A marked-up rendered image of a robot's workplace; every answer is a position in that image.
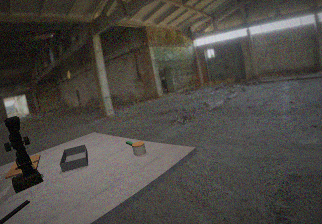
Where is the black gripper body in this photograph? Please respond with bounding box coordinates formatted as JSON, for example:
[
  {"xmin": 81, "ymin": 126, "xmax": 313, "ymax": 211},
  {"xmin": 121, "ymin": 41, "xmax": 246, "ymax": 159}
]
[{"xmin": 4, "ymin": 136, "xmax": 30, "ymax": 152}]

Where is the brown wooden board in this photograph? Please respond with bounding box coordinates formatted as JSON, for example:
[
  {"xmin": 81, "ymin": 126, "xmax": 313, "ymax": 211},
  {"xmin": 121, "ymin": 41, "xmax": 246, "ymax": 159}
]
[{"xmin": 5, "ymin": 154, "xmax": 40, "ymax": 179}]

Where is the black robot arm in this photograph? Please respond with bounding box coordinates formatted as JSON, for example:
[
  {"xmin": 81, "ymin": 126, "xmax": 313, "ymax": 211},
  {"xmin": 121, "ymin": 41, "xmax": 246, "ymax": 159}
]
[{"xmin": 5, "ymin": 116, "xmax": 34, "ymax": 178}]

